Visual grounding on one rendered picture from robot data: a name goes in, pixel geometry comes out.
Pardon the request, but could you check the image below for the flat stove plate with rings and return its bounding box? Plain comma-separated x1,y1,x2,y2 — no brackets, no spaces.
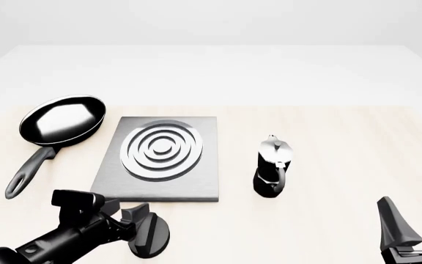
89,116,221,204

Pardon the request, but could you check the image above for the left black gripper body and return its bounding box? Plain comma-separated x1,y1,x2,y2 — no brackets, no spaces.
81,210,138,244

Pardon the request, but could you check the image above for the black frying pan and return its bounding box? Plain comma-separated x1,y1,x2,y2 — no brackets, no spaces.
4,94,108,200

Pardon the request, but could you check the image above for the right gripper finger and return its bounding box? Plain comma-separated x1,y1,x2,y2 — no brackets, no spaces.
376,196,422,250

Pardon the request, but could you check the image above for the black and silver moka pot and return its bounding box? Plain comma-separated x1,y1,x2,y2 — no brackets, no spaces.
252,134,295,199

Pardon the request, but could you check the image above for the round black stove knob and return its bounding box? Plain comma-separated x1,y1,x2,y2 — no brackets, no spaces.
127,210,172,260

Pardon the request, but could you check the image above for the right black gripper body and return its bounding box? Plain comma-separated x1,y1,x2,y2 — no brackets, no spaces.
380,241,422,264

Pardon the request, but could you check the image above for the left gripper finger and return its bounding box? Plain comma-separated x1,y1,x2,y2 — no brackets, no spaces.
102,198,121,219
119,202,150,224

